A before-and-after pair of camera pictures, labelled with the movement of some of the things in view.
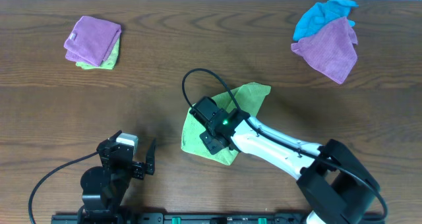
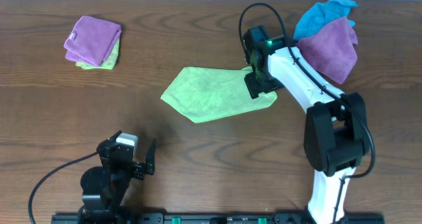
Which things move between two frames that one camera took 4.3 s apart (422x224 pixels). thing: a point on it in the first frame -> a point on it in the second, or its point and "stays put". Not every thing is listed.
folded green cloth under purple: x=109 y=62 stays put
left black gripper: x=132 y=167 stays put
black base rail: x=120 y=217 stays put
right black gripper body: x=206 y=140 -> x=258 y=83
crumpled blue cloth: x=323 y=14 stays put
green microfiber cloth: x=248 y=98 -> x=208 y=93
